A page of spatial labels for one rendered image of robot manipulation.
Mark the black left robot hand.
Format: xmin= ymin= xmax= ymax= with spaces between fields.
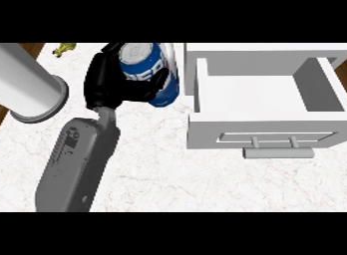
xmin=82 ymin=43 xmax=173 ymax=111

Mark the blue soda can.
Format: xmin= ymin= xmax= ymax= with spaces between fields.
xmin=118 ymin=43 xmax=180 ymax=109

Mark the white open drawer box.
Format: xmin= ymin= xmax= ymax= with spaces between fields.
xmin=192 ymin=56 xmax=347 ymax=115

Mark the white drawer front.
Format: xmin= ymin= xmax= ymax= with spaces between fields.
xmin=184 ymin=111 xmax=347 ymax=150

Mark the small yellow-green object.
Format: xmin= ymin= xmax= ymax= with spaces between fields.
xmin=51 ymin=43 xmax=79 ymax=59

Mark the white cylinder with grey rim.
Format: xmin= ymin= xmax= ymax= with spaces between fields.
xmin=0 ymin=43 xmax=70 ymax=125

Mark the grey drawer handle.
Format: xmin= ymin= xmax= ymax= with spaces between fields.
xmin=241 ymin=135 xmax=316 ymax=160

